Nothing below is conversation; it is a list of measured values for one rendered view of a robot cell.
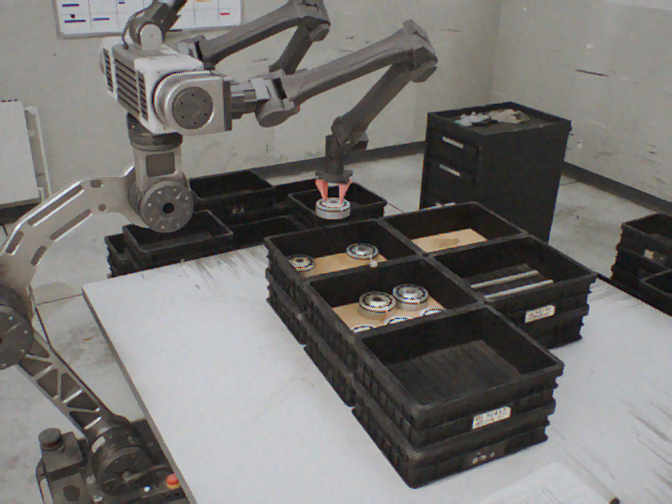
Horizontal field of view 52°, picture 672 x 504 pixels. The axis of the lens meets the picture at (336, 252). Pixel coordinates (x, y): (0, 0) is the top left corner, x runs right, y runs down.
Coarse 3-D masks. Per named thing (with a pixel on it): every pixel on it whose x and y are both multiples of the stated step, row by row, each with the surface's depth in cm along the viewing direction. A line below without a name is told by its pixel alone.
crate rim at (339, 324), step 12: (384, 264) 196; (396, 264) 197; (432, 264) 197; (324, 276) 189; (336, 276) 189; (444, 276) 192; (312, 288) 182; (312, 300) 181; (324, 300) 177; (480, 300) 179; (324, 312) 175; (444, 312) 173; (336, 324) 169; (396, 324) 168; (348, 336) 164
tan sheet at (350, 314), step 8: (352, 304) 195; (432, 304) 196; (336, 312) 191; (344, 312) 191; (352, 312) 191; (400, 312) 192; (408, 312) 192; (416, 312) 192; (344, 320) 187; (352, 320) 187; (360, 320) 188; (368, 320) 188; (376, 320) 188; (384, 320) 188
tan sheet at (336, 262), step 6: (318, 258) 220; (324, 258) 220; (330, 258) 221; (336, 258) 221; (342, 258) 221; (378, 258) 222; (384, 258) 222; (318, 264) 216; (324, 264) 217; (330, 264) 217; (336, 264) 217; (342, 264) 217; (348, 264) 217; (318, 270) 213; (324, 270) 213; (330, 270) 213; (336, 270) 213
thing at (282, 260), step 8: (344, 224) 220; (352, 224) 221; (384, 224) 221; (296, 232) 214; (304, 232) 214; (392, 232) 216; (264, 240) 209; (400, 240) 211; (272, 248) 203; (408, 248) 207; (280, 256) 199; (408, 256) 201; (416, 256) 201; (280, 264) 199; (288, 264) 194; (368, 264) 196; (288, 272) 194; (296, 272) 190; (328, 272) 191; (336, 272) 191; (296, 280) 189; (304, 280) 187
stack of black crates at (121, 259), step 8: (112, 240) 337; (120, 240) 339; (112, 248) 323; (120, 248) 341; (112, 256) 329; (120, 256) 339; (112, 264) 331; (120, 264) 314; (128, 264) 315; (112, 272) 337; (120, 272) 322
